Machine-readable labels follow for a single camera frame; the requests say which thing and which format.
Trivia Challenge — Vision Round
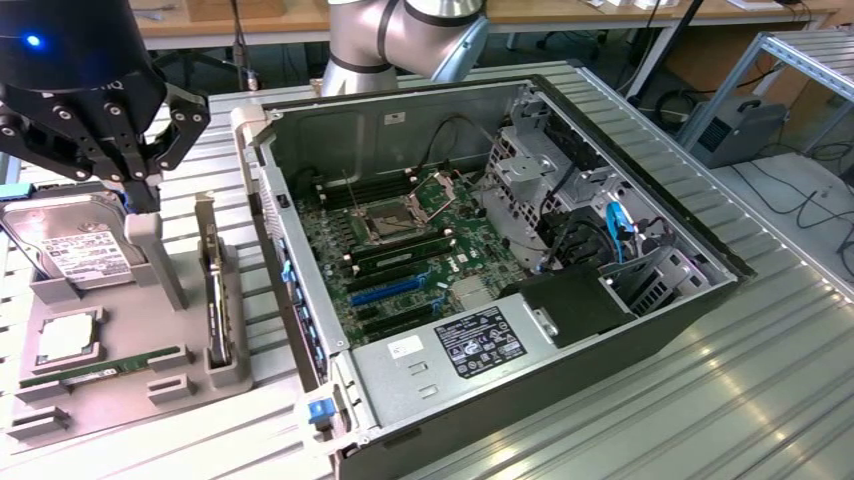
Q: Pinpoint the thin metal locking lever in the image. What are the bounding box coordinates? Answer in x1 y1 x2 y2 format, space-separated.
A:
339 167 367 214

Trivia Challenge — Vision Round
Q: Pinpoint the aluminium slat table frame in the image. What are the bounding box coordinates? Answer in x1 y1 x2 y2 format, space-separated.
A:
678 29 854 166

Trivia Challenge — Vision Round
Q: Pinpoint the black looped wire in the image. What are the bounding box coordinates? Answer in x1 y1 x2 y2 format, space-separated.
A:
423 114 499 171

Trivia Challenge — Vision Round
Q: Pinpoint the light grey cable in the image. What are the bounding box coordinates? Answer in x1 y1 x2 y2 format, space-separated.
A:
131 3 176 22

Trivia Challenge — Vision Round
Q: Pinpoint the long black expansion slot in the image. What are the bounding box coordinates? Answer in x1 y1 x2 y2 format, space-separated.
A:
343 264 426 292
359 314 437 337
355 302 434 324

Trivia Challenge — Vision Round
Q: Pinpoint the black branched cable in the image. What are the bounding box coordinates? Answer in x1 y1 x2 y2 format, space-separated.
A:
730 159 854 236

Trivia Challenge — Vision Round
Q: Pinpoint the open black PC case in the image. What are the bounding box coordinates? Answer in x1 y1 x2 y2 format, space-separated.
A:
230 73 760 480

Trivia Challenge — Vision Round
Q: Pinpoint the grey printed parts rack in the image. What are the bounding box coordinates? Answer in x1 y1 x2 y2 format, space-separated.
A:
3 209 256 444

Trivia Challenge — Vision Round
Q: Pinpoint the graphics card with metal bracket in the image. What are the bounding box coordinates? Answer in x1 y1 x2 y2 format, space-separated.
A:
192 191 236 365

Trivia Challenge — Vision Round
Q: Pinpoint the silver finned chipset heatsink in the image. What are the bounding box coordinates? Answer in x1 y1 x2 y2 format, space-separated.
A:
450 279 499 309

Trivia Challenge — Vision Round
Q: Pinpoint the seated RAM stick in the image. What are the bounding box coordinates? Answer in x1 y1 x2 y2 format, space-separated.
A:
350 237 457 269

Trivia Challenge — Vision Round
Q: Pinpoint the black plastic shroud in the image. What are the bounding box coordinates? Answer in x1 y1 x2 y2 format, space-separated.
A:
499 264 639 350

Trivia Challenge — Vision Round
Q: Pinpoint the silver drive cage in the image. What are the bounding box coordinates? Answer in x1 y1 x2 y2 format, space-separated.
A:
481 124 635 271

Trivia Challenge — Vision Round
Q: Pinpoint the grey box with black handle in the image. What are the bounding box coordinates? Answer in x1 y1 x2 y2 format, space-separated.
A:
693 97 793 170

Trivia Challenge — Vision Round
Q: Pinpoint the silver hard disk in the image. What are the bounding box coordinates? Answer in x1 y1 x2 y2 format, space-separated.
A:
0 193 150 292

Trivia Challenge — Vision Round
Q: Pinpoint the silver CPU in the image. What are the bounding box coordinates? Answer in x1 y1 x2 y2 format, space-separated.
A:
36 317 95 364

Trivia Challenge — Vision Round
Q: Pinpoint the coiled black cable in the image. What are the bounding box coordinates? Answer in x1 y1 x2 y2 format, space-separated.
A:
657 89 696 126

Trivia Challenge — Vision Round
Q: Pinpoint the grey power supply unit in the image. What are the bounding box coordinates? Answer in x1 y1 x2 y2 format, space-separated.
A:
350 292 562 429

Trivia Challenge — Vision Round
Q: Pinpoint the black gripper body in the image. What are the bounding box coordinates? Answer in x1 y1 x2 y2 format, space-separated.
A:
0 0 168 151

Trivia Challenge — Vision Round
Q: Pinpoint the blue expansion slot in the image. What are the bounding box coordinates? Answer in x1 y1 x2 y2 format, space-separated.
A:
347 276 434 307

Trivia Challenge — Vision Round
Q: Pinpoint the blue flat wire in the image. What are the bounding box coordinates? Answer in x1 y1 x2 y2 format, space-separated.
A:
603 201 635 264

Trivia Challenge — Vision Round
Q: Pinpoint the green Dell motherboard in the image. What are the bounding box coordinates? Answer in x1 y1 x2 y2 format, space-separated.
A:
293 167 535 350

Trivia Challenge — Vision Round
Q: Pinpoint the black slanted pole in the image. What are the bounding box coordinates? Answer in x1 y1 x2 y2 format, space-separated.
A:
626 0 706 104

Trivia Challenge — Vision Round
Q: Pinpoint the blue case latch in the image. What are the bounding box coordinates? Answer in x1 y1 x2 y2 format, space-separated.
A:
306 397 335 426

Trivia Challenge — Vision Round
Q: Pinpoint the metal socket cover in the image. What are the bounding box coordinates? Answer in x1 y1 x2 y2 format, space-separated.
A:
406 171 463 221

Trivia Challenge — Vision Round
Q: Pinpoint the CPU socket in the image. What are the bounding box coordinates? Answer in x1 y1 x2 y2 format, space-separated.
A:
358 202 421 246

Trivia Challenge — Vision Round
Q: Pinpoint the green loose RAM stick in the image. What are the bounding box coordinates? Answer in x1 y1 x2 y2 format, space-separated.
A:
18 347 182 391

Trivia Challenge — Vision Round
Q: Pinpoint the perforated silver disk bay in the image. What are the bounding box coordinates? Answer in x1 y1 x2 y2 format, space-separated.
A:
599 244 733 317

